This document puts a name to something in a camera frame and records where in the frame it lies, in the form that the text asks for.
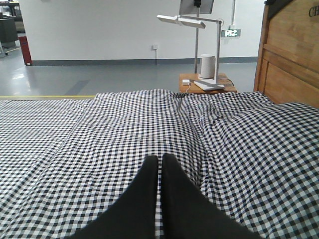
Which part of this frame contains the red cabinet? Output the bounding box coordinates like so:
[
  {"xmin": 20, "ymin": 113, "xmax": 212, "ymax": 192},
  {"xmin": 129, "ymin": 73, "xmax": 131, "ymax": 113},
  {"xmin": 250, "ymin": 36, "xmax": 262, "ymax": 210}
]
[{"xmin": 18, "ymin": 36, "xmax": 32, "ymax": 66}]

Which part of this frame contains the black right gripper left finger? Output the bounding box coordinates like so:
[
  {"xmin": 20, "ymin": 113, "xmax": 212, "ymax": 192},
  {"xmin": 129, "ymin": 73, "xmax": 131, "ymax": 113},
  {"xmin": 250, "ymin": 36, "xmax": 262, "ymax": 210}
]
[{"xmin": 68, "ymin": 155, "xmax": 158, "ymax": 239}]

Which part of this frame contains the wooden headboard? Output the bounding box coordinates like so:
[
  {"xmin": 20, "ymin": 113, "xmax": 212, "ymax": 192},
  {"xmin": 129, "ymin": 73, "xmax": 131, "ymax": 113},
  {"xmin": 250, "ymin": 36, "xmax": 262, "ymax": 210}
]
[{"xmin": 254, "ymin": 0, "xmax": 319, "ymax": 108}]

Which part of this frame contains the wooden nightstand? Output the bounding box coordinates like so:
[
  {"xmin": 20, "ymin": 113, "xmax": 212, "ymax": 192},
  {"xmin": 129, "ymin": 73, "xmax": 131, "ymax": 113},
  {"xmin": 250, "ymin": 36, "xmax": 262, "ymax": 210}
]
[{"xmin": 179, "ymin": 73, "xmax": 237, "ymax": 94}]

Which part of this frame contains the green exit sign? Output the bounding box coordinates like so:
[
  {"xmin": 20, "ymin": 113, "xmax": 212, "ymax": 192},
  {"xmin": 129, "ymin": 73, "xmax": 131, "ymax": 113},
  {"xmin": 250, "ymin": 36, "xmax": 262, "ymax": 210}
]
[{"xmin": 221, "ymin": 29, "xmax": 241, "ymax": 38}]

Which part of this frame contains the white wall socket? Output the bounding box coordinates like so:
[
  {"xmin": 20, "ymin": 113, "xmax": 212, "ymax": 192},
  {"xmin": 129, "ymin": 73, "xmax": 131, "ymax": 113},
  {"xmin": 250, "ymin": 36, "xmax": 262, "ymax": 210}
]
[{"xmin": 152, "ymin": 44, "xmax": 159, "ymax": 50}]

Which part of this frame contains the white cylindrical speaker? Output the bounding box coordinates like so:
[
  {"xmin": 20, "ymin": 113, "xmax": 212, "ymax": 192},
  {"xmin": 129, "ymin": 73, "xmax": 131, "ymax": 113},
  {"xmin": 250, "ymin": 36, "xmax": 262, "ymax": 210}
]
[{"xmin": 199, "ymin": 54, "xmax": 215, "ymax": 79}]

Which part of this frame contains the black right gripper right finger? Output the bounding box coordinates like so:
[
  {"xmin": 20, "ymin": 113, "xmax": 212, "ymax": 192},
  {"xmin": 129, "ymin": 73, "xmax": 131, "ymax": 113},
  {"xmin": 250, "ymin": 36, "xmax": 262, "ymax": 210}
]
[{"xmin": 160, "ymin": 154, "xmax": 260, "ymax": 239}]

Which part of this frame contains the white desk lamp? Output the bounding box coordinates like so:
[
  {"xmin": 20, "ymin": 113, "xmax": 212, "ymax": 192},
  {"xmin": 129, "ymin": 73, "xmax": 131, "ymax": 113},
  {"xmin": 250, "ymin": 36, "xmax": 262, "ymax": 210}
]
[{"xmin": 157, "ymin": 15, "xmax": 222, "ymax": 81}]

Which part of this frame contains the small white charger box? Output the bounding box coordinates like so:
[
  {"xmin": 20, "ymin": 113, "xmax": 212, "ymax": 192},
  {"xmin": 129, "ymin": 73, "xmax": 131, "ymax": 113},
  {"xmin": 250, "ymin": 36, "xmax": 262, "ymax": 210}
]
[{"xmin": 182, "ymin": 79, "xmax": 191, "ymax": 86}]

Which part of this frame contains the black white checkered bedsheet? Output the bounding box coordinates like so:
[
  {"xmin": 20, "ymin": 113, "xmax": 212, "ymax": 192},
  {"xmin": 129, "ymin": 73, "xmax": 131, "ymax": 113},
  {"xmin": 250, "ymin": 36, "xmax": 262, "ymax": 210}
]
[{"xmin": 0, "ymin": 89, "xmax": 319, "ymax": 239}]

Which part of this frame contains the grey floor stand pole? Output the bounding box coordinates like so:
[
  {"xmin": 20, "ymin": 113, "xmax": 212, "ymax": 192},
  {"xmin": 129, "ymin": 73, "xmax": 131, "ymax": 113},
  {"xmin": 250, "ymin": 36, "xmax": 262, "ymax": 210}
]
[{"xmin": 179, "ymin": 0, "xmax": 214, "ymax": 73}]

